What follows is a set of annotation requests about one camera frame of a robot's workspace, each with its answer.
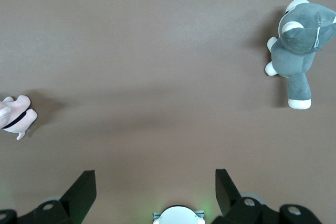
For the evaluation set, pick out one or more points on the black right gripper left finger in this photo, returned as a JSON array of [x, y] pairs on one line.
[[68, 203]]

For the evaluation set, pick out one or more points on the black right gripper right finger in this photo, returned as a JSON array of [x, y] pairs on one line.
[[236, 208]]

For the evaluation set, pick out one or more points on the pale pink dog plush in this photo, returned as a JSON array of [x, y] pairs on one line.
[[18, 113]]

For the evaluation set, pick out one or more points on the brown table mat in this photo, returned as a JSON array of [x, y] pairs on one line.
[[157, 77]]

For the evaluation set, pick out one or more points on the grey white husky plush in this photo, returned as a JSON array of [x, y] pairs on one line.
[[296, 51]]

